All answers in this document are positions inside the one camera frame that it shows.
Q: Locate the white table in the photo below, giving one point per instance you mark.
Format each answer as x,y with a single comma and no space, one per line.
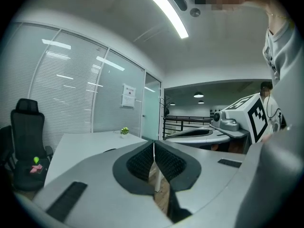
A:
90,144

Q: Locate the large black pendant lamp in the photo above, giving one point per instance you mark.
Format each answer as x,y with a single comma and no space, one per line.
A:
198,95

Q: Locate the person's grey shirt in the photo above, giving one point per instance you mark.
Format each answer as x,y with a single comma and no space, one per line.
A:
288,63

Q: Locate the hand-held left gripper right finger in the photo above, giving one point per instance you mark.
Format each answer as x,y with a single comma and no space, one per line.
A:
209,174

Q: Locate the pink small object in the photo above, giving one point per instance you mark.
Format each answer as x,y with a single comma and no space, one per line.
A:
36,168

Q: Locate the frosted glass door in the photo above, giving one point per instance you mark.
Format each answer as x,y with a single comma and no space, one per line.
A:
152,108

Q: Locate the long ceiling light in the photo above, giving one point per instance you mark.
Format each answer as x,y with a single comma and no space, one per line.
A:
168,12

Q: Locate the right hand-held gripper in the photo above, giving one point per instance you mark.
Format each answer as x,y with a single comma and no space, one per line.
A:
240,117

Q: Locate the white wall notice holder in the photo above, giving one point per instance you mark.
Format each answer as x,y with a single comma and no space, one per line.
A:
128,95

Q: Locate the black metal railing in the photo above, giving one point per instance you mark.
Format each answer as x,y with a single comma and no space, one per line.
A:
185,121

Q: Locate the round ceiling smoke detector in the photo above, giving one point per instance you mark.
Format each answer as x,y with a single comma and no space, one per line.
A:
195,12

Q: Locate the black mesh office chair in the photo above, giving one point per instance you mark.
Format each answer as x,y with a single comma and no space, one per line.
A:
27,136

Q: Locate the small potted green plant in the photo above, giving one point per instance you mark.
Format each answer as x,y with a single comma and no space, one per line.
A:
124,130

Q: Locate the green small object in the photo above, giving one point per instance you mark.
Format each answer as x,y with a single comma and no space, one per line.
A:
36,160

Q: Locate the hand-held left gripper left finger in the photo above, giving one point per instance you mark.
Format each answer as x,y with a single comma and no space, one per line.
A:
99,193

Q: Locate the black coat rack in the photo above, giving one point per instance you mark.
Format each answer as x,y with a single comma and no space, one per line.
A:
164,106

